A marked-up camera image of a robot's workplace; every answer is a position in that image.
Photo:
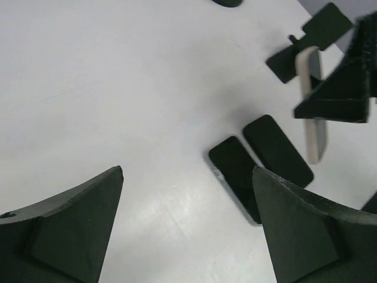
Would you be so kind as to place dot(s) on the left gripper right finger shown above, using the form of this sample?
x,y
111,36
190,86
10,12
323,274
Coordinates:
x,y
311,238

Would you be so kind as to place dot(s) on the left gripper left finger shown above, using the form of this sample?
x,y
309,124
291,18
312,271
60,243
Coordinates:
x,y
63,238

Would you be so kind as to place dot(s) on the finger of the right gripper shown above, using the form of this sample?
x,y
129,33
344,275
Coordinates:
x,y
340,98
361,53

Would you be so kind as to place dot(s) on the black square base stand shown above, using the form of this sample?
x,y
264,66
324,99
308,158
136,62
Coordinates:
x,y
324,28

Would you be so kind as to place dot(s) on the pink phone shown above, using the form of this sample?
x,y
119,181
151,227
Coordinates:
x,y
309,71

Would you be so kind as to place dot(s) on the black phone white case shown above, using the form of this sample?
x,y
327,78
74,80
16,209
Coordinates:
x,y
233,166

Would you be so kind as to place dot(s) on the black round clamp stand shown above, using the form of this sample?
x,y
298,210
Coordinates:
x,y
228,3

